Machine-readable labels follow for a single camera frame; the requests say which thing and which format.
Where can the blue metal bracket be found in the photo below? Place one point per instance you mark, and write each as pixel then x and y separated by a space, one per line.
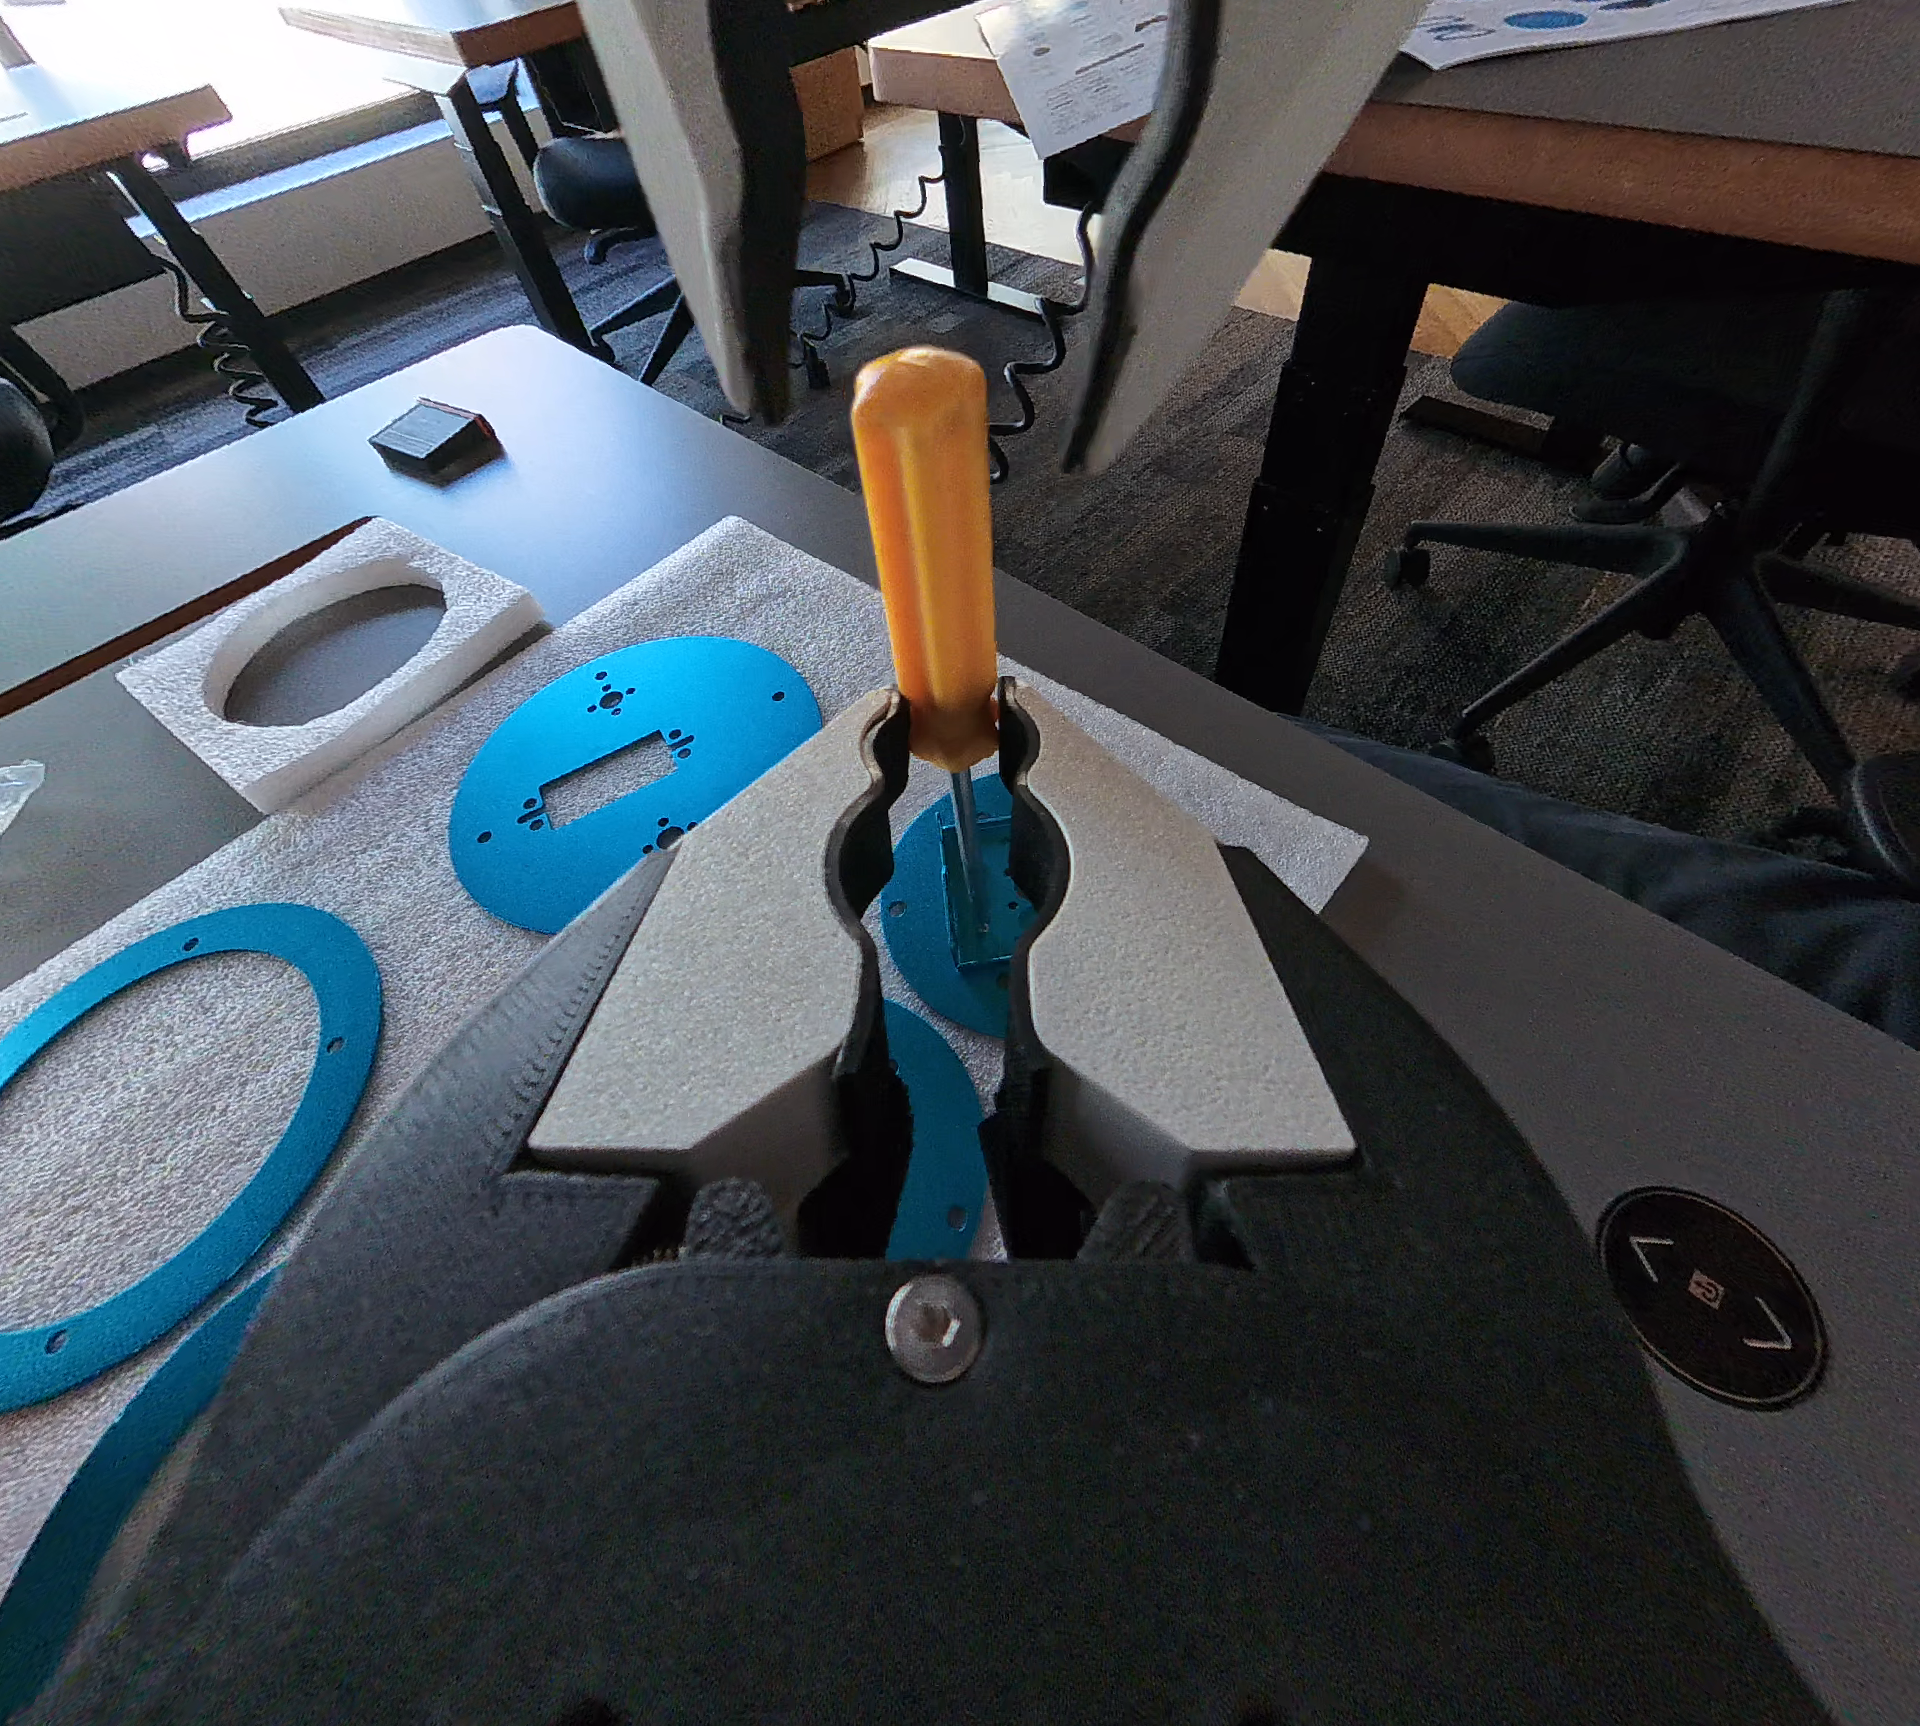
pixel 990 954

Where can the cardboard box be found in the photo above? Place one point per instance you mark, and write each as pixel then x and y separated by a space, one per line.
pixel 825 106

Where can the blue disc with rectangular cutout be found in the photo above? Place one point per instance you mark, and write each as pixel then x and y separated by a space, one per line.
pixel 495 856

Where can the person's leg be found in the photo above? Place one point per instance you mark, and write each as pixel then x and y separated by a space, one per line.
pixel 1725 900

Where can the small black box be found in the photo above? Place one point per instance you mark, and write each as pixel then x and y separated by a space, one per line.
pixel 435 445

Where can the black saddle stool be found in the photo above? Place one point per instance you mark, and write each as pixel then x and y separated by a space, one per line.
pixel 593 181

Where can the white foam block with hole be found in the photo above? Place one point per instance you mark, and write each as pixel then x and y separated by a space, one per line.
pixel 481 616

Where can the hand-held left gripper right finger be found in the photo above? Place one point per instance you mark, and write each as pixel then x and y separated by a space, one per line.
pixel 1184 1006

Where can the printed instruction booklet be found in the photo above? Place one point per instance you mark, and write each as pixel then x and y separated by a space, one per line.
pixel 1650 0

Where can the grey desk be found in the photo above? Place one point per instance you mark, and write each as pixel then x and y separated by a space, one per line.
pixel 630 466

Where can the white foam sheet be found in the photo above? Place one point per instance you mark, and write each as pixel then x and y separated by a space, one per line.
pixel 435 990

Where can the small blue perforated disc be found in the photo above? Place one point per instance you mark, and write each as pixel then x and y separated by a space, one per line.
pixel 914 947

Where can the large clear plastic bag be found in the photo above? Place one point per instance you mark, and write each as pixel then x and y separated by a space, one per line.
pixel 14 797

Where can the round black desk control button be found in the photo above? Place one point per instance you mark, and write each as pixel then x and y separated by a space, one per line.
pixel 1650 1366

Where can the black office chair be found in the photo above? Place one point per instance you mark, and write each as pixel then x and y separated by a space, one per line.
pixel 1574 369

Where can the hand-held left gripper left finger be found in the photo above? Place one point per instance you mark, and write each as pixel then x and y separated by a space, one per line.
pixel 720 1006

